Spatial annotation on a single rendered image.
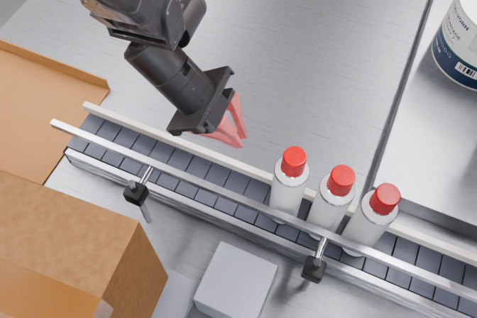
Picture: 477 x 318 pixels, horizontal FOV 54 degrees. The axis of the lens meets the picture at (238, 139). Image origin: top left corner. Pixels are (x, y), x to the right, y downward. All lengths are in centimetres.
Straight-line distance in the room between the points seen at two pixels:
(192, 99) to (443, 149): 54
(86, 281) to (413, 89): 72
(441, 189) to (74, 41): 84
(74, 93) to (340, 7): 65
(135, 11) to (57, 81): 65
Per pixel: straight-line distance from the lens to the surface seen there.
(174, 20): 52
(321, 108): 100
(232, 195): 75
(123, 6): 45
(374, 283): 82
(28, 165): 100
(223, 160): 83
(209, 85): 59
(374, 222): 67
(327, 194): 67
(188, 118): 59
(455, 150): 96
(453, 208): 91
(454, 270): 87
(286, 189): 68
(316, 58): 108
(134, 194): 75
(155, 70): 56
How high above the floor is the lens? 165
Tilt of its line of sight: 60 degrees down
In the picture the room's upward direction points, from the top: straight up
